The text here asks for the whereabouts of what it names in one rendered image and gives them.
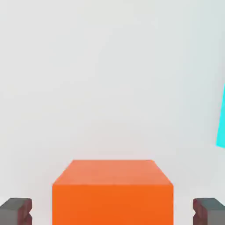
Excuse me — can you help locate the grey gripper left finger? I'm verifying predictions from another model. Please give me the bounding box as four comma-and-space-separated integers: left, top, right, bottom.
0, 197, 33, 225

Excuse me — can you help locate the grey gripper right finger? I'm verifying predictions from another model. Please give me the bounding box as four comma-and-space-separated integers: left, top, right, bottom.
192, 197, 225, 225

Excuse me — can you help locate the small orange cube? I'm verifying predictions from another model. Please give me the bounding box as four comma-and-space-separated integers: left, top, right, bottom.
52, 159, 174, 225

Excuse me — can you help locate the large cyan box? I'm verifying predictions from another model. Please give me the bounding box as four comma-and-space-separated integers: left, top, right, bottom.
216, 84, 225, 148

